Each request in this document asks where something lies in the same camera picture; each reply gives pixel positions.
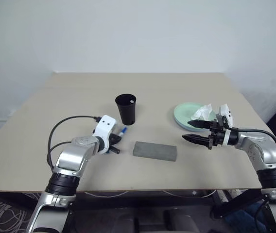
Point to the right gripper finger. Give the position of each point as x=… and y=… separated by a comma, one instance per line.
x=197, y=140
x=201, y=124

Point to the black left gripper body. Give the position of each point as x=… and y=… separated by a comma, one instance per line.
x=112, y=140

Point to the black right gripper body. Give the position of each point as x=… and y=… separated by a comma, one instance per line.
x=215, y=136

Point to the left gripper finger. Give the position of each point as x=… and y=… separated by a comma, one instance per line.
x=118, y=137
x=118, y=141

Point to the blue white marker pen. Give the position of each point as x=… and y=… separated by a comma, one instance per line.
x=124, y=130

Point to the white tissue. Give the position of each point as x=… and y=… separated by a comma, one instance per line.
x=204, y=111

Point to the light green plate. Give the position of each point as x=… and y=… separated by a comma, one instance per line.
x=184, y=112

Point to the grey rectangular sponge block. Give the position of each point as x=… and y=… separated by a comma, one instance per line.
x=155, y=151

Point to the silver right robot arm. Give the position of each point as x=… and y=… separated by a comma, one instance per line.
x=257, y=150

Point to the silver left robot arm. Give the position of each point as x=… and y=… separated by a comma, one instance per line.
x=72, y=160

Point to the light blue plate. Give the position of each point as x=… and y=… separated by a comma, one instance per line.
x=182, y=125

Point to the black plastic cup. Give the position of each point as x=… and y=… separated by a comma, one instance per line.
x=128, y=114

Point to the dark rounded shape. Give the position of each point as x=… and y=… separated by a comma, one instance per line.
x=179, y=221

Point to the blue fabric object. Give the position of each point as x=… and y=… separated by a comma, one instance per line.
x=247, y=218

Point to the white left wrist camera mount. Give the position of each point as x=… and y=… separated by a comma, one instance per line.
x=105, y=125

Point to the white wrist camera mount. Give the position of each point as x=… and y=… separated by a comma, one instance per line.
x=226, y=114
x=105, y=125

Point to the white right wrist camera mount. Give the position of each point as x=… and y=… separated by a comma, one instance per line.
x=226, y=114

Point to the black metal table frame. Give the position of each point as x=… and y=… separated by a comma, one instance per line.
x=143, y=200

